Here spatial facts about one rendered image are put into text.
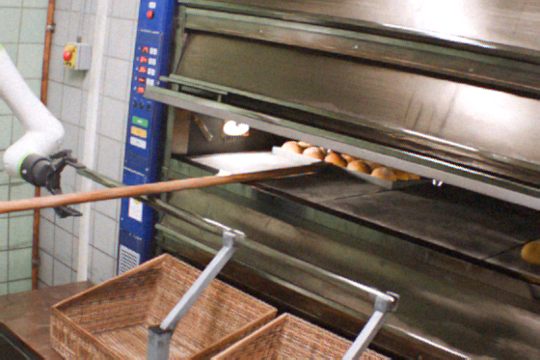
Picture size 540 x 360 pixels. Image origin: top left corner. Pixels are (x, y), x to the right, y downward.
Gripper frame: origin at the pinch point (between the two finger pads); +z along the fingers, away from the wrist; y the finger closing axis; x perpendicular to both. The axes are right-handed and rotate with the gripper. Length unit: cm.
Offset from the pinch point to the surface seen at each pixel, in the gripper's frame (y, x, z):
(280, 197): 0, -55, 26
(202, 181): -2.0, -38.2, 9.7
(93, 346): 48.1, -6.0, 3.2
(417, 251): 1, -54, 76
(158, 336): 24, 5, 45
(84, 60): -26, -53, -81
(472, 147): -30, -50, 88
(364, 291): 1, -16, 86
